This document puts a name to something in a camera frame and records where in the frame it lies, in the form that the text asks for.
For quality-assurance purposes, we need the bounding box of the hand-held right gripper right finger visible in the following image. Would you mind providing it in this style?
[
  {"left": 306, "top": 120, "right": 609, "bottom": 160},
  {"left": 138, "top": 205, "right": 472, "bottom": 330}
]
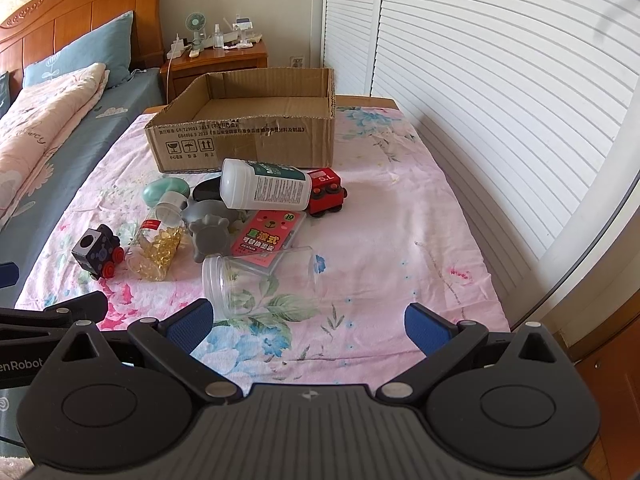
[{"left": 376, "top": 302, "right": 557, "bottom": 405}]

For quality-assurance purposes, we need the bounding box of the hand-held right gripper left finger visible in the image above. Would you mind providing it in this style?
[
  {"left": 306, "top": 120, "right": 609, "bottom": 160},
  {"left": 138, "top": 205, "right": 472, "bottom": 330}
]
[{"left": 56, "top": 298, "right": 240, "bottom": 406}]

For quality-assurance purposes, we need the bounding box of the black toy train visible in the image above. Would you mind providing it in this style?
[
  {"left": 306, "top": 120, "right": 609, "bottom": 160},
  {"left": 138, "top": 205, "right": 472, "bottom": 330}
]
[{"left": 71, "top": 224, "right": 125, "bottom": 281}]

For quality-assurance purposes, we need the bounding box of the clear plastic jar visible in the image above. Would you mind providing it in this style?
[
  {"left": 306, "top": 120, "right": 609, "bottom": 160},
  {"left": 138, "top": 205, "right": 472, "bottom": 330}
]
[{"left": 201, "top": 246, "right": 321, "bottom": 322}]

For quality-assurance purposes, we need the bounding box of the clear bottle of yellow capsules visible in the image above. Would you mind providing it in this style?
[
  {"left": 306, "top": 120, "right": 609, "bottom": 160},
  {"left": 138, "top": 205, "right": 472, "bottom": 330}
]
[{"left": 126, "top": 191, "right": 190, "bottom": 282}]

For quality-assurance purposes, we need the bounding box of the grey rubber toy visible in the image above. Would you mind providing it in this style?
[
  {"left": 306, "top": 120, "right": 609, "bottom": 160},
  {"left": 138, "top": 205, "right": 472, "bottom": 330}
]
[{"left": 181, "top": 199, "right": 241, "bottom": 264}]

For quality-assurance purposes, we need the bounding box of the pink card box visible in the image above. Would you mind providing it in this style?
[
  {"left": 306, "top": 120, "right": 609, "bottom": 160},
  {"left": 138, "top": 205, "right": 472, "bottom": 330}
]
[{"left": 230, "top": 209, "right": 307, "bottom": 276}]

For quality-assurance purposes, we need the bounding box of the black stapler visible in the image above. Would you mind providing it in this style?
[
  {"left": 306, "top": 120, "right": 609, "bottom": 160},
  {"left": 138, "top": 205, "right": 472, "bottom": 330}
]
[{"left": 192, "top": 175, "right": 226, "bottom": 202}]

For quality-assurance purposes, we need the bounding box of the mint green oval case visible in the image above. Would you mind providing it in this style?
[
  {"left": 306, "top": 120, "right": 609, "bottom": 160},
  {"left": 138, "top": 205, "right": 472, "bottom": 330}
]
[{"left": 143, "top": 177, "right": 192, "bottom": 207}]

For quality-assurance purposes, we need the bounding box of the white plastic bottle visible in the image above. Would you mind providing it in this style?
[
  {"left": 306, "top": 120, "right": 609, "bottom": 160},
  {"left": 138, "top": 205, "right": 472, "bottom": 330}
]
[{"left": 220, "top": 158, "right": 313, "bottom": 212}]

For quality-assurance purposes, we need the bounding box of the red toy train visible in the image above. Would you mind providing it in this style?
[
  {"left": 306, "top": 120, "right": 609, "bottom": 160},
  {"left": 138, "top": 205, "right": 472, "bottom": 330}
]
[{"left": 305, "top": 169, "right": 348, "bottom": 218}]

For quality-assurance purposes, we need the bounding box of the brown cardboard box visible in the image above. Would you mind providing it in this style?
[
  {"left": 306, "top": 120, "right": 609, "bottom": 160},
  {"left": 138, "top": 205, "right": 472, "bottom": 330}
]
[{"left": 144, "top": 67, "right": 337, "bottom": 174}]

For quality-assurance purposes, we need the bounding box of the pink floral cloth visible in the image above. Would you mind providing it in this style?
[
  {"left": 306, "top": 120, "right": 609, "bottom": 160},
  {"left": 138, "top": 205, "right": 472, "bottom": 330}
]
[{"left": 15, "top": 105, "right": 511, "bottom": 391}]

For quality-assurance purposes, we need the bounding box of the pink quilt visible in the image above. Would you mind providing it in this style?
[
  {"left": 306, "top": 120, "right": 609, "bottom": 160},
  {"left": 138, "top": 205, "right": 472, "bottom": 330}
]
[{"left": 0, "top": 62, "right": 111, "bottom": 231}]

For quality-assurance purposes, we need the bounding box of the blue bedsheet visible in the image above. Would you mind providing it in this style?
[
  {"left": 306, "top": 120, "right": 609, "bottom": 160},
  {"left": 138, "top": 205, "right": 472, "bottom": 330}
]
[{"left": 0, "top": 67, "right": 166, "bottom": 311}]

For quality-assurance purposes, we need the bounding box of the white louvered closet door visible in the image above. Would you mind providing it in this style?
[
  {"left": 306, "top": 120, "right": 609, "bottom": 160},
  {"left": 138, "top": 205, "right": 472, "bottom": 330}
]
[
  {"left": 370, "top": 0, "right": 640, "bottom": 331},
  {"left": 322, "top": 0, "right": 386, "bottom": 98}
]

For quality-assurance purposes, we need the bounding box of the wooden nightstand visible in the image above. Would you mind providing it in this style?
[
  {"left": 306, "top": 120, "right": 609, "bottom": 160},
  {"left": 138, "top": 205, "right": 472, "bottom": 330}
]
[{"left": 160, "top": 40, "right": 271, "bottom": 103}]

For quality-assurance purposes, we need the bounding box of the wooden bed headboard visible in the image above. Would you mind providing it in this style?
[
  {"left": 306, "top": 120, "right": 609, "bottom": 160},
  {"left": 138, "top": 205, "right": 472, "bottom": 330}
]
[{"left": 0, "top": 0, "right": 166, "bottom": 88}]

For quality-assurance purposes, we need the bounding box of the white phone stand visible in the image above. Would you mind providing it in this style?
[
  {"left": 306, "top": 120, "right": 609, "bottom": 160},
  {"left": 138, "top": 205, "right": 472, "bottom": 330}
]
[{"left": 227, "top": 17, "right": 257, "bottom": 51}]

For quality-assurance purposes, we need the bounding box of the small green desk fan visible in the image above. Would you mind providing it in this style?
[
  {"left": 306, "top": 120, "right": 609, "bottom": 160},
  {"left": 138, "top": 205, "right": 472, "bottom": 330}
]
[{"left": 186, "top": 14, "right": 207, "bottom": 48}]

